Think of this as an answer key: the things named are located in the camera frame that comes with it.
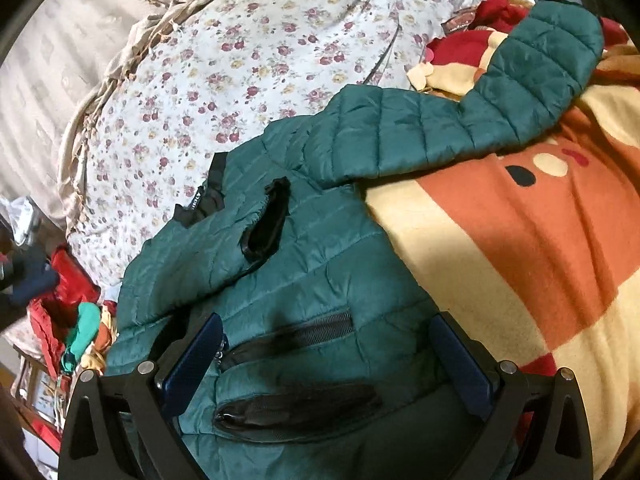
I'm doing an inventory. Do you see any green cloth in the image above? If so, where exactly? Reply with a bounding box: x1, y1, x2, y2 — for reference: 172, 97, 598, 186
61, 304, 102, 372

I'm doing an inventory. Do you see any floral bed sheet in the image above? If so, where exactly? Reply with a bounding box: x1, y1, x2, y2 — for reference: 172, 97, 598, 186
67, 0, 483, 291

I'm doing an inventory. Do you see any dark blue cloth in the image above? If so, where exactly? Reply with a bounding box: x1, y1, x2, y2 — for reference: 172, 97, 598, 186
0, 247, 57, 308

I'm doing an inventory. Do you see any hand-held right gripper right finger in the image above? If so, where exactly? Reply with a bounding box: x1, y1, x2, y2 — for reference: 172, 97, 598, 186
429, 312, 595, 480

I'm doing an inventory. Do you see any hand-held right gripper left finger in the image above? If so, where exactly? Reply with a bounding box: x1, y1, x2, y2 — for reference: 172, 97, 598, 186
58, 312, 224, 480

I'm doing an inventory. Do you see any red and yellow cloth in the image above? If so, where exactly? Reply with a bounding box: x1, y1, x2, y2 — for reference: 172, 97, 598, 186
406, 0, 631, 93

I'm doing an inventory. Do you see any green quilted puffer jacket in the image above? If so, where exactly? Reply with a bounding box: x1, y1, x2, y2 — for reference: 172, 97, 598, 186
102, 0, 605, 480

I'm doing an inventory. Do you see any red bag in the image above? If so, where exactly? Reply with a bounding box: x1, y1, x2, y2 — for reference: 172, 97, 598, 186
27, 247, 101, 376

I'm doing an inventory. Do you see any orange and cream printed blanket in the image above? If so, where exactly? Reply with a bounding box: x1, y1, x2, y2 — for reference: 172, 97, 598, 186
365, 20, 640, 480

